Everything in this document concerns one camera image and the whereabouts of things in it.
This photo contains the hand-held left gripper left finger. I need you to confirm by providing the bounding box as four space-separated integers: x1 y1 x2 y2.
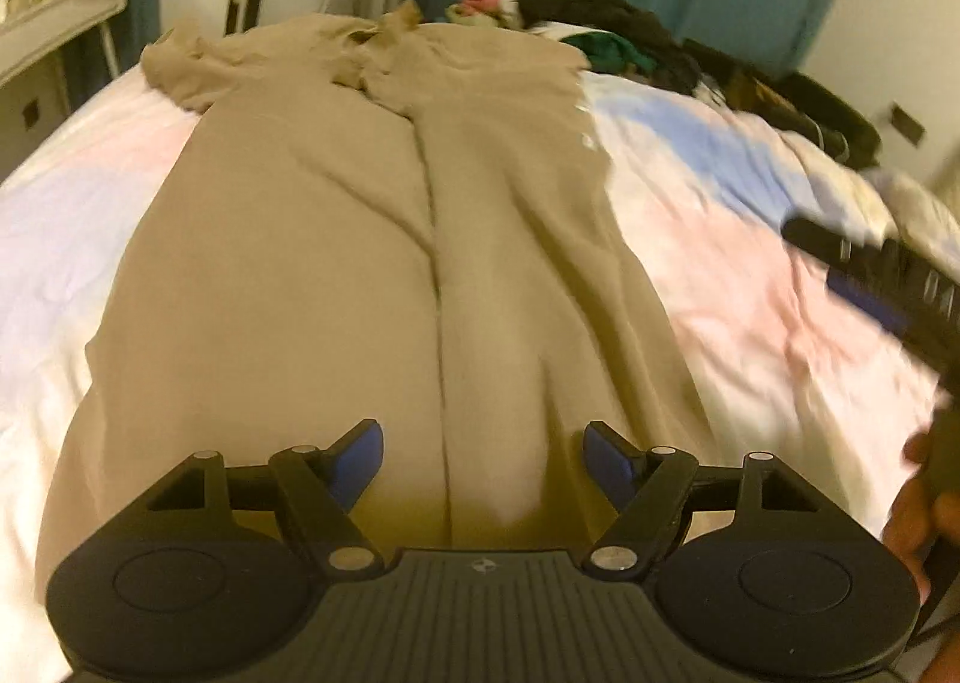
146 418 389 580

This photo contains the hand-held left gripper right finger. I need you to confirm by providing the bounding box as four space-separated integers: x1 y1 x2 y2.
583 419 819 574

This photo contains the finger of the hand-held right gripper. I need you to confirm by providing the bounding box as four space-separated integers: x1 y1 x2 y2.
782 215 960 324
823 269 960 388

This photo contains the beige garment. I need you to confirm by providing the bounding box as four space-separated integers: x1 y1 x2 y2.
34 0 726 603

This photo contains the pile of black clothes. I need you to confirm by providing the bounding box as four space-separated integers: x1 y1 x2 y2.
520 0 884 168

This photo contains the person's right hand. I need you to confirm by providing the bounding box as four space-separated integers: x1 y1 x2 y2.
880 432 947 598

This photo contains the white crumpled cloth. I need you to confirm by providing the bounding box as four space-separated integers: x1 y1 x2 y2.
862 167 960 260

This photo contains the pastel tie-dye bed blanket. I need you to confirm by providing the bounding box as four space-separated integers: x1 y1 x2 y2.
0 62 957 683

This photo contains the green cloth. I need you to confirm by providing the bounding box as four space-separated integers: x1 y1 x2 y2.
562 30 655 74

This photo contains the white side table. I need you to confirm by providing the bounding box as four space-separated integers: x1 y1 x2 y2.
0 0 130 88

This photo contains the wall socket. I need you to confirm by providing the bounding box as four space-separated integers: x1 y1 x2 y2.
889 101 926 146

